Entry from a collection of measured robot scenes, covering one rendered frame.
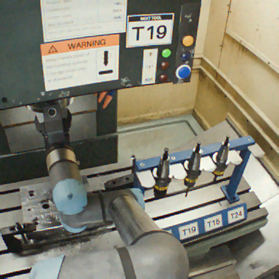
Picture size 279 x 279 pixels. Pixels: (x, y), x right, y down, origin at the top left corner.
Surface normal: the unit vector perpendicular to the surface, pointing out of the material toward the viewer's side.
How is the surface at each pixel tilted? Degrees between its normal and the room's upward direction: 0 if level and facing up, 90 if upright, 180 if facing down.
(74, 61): 90
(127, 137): 0
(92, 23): 90
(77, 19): 90
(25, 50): 90
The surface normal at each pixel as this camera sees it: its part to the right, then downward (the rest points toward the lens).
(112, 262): 0.00, -0.89
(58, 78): 0.34, 0.63
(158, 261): 0.40, -0.80
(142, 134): 0.06, -0.75
